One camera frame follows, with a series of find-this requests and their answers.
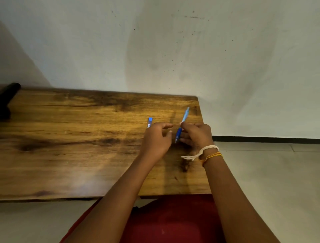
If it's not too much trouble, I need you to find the person's left hand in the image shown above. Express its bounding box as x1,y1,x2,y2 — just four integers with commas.
139,122,173,162

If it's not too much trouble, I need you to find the red garment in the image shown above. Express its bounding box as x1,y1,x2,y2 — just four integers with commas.
59,194,225,243

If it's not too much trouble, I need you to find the white thread wristband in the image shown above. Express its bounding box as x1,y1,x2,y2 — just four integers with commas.
180,145,219,161

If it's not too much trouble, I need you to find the person's right forearm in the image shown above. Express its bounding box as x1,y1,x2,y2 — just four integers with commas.
202,146,280,243

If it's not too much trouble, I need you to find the orange thread wristband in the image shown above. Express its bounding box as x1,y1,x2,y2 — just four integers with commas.
201,152,223,167

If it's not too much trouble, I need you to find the black cylindrical object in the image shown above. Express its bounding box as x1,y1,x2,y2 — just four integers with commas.
0,83,21,120

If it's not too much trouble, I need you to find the blue pen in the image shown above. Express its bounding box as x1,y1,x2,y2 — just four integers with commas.
175,107,190,144

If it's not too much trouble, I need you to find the person's left forearm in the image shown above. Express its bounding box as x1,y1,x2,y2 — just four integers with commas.
64,150,158,243

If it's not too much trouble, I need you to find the person's right hand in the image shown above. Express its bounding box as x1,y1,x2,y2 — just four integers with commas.
179,122,215,153

